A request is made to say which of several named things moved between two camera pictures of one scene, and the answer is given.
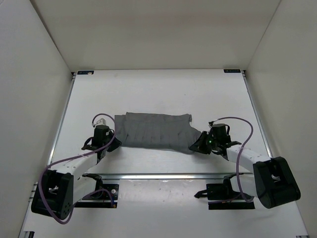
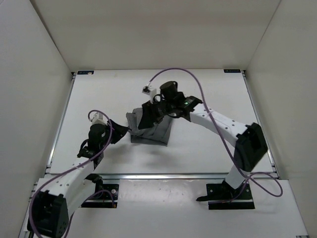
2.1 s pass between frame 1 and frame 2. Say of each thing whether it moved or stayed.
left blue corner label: stayed
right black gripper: moved
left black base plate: stayed
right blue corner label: stayed
